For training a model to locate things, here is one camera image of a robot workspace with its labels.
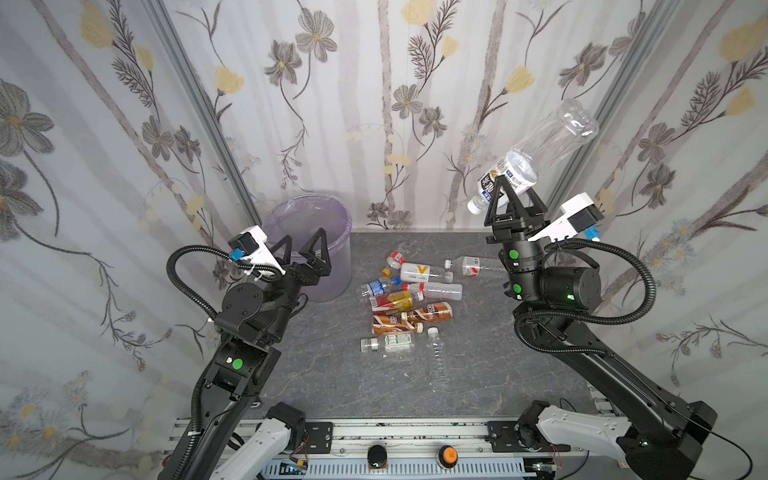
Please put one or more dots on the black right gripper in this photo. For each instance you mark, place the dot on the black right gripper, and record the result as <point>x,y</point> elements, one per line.
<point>516,224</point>

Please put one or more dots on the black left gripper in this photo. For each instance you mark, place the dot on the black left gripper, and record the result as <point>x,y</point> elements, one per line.
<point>298,269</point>

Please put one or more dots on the clear bottle blue white label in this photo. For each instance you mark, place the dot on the clear bottle blue white label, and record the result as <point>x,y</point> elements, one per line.
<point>568,127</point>

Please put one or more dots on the clear bottle red white label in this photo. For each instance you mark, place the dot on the clear bottle red white label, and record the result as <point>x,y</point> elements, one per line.
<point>473,267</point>

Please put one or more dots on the clear bottle green label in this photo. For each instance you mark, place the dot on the clear bottle green label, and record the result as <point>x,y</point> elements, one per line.
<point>388,343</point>

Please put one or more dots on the clear unlabelled bottle white cap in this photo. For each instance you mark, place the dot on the clear unlabelled bottle white cap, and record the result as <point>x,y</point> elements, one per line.
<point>437,355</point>

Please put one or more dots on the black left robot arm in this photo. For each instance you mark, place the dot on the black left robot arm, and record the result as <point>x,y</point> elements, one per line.
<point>251,320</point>

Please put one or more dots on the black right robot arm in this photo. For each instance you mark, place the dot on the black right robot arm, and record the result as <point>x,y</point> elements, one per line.
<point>558,287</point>

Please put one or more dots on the small bottle red white cap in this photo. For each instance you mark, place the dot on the small bottle red white cap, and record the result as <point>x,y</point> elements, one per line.
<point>395,260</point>

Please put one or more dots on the brown coffee bottle lower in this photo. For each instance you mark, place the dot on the brown coffee bottle lower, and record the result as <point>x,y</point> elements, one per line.
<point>387,324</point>

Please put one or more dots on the brown coffee bottle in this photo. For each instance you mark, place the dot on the brown coffee bottle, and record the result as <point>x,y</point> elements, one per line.
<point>430,313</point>
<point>387,324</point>

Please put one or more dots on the brown coffee bottle upper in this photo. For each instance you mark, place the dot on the brown coffee bottle upper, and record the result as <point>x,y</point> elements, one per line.
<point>430,313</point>

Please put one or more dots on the black knob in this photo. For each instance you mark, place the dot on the black knob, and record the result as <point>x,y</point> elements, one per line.
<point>377,457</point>

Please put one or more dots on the orange knob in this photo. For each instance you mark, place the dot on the orange knob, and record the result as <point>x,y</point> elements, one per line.
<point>447,457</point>

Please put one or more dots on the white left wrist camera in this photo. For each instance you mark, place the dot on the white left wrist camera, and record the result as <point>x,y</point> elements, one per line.
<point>249,249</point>

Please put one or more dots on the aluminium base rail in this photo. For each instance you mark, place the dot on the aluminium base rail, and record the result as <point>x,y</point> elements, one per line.
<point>337,448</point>

